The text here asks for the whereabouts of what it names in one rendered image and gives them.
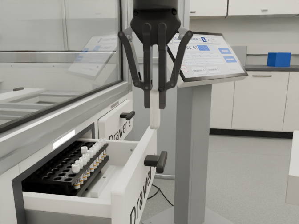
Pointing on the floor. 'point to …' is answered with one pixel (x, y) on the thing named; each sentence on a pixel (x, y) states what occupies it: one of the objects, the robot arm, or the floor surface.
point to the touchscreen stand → (191, 161)
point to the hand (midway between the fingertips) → (155, 108)
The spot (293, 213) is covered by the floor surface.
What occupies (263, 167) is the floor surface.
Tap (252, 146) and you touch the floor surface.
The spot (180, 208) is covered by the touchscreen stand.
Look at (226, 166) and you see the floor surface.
